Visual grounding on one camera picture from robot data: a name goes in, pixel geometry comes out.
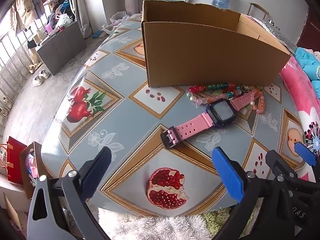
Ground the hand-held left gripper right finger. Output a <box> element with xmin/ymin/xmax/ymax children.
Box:
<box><xmin>212</xmin><ymin>146</ymin><xmax>295</xmax><ymax>240</ymax></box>

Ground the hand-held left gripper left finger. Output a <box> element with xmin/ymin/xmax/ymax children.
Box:
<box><xmin>27</xmin><ymin>146</ymin><xmax>112</xmax><ymax>240</ymax></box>

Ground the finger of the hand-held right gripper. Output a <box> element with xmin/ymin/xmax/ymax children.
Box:
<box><xmin>265</xmin><ymin>149</ymin><xmax>300</xmax><ymax>179</ymax></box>
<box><xmin>294</xmin><ymin>141</ymin><xmax>317</xmax><ymax>167</ymax></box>

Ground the pink strap smartwatch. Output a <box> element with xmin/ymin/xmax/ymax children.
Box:
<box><xmin>160</xmin><ymin>90</ymin><xmax>257</xmax><ymax>148</ymax></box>

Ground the pastel pink bead bracelet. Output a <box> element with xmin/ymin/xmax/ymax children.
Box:
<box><xmin>186</xmin><ymin>90</ymin><xmax>266</xmax><ymax>115</ymax></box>

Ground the brown cardboard box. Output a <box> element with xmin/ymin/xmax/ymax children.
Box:
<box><xmin>141</xmin><ymin>0</ymin><xmax>292</xmax><ymax>88</ymax></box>

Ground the green knit garment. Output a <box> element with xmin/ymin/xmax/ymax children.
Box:
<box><xmin>202</xmin><ymin>209</ymin><xmax>253</xmax><ymax>236</ymax></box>

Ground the pink floral blanket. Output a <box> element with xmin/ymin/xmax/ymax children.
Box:
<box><xmin>279</xmin><ymin>57</ymin><xmax>320</xmax><ymax>155</ymax></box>

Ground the small open cardboard box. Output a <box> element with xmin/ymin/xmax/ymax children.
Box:
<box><xmin>19</xmin><ymin>141</ymin><xmax>48</xmax><ymax>199</ymax></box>

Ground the red gift bag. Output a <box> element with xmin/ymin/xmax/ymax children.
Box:
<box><xmin>6</xmin><ymin>136</ymin><xmax>27</xmax><ymax>184</ymax></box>

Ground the blue quilt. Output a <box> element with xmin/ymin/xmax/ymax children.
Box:
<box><xmin>294</xmin><ymin>47</ymin><xmax>320</xmax><ymax>94</ymax></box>

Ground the grey lace cloth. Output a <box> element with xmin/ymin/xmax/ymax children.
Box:
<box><xmin>252</xmin><ymin>17</ymin><xmax>298</xmax><ymax>53</ymax></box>

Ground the dark red door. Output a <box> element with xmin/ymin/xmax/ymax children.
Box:
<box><xmin>297</xmin><ymin>7</ymin><xmax>320</xmax><ymax>53</ymax></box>

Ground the grey cabinet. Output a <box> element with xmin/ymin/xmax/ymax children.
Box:
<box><xmin>37</xmin><ymin>21</ymin><xmax>87</xmax><ymax>76</ymax></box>

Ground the metal window railing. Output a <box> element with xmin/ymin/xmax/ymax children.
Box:
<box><xmin>0</xmin><ymin>17</ymin><xmax>33</xmax><ymax>135</ymax></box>

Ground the white plastic bag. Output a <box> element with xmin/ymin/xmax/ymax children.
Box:
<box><xmin>102</xmin><ymin>12</ymin><xmax>130</xmax><ymax>35</ymax></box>

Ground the pile of clothes and bags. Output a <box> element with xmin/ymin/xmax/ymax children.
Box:
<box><xmin>45</xmin><ymin>0</ymin><xmax>75</xmax><ymax>34</ymax></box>

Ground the grey window curtain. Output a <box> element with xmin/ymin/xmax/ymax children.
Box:
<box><xmin>67</xmin><ymin>0</ymin><xmax>100</xmax><ymax>38</ymax></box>

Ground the hanging puffer jacket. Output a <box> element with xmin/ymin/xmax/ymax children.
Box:
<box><xmin>11</xmin><ymin>0</ymin><xmax>34</xmax><ymax>34</ymax></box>

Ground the wooden frame chair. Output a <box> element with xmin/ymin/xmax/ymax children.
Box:
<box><xmin>247</xmin><ymin>2</ymin><xmax>270</xmax><ymax>20</ymax></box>

